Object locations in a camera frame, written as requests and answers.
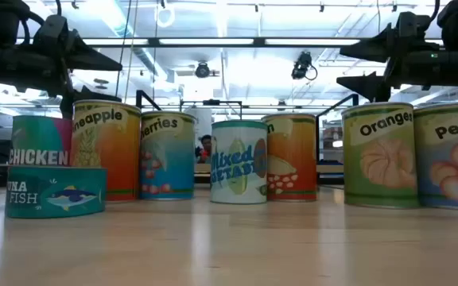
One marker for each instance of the teal magenta chicken can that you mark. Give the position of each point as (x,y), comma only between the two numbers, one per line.
(38,139)

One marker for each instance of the black rig frame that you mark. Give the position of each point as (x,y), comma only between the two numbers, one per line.
(213,41)

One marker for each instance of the blue green peaches can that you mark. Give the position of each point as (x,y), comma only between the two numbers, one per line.
(451,159)

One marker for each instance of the white mixed vegetables can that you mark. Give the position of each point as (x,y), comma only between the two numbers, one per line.
(233,167)

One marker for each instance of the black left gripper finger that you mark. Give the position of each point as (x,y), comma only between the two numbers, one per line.
(90,57)
(94,95)

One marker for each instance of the orange red corn can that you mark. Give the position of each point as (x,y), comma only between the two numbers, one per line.
(292,159)

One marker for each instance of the green oranges can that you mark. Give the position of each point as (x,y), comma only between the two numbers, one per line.
(380,159)

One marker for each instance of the orange yellow pineapple can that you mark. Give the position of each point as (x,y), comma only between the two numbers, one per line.
(109,159)

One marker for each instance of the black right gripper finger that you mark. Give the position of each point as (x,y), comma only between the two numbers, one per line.
(372,49)
(374,85)

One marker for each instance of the person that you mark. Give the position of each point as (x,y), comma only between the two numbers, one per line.
(205,149)

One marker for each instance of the round black overhead camera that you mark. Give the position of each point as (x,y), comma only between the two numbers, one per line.
(202,70)

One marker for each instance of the green blue cherries can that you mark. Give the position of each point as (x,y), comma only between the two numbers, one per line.
(167,159)

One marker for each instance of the teal tuna fish can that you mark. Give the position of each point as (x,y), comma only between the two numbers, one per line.
(54,194)

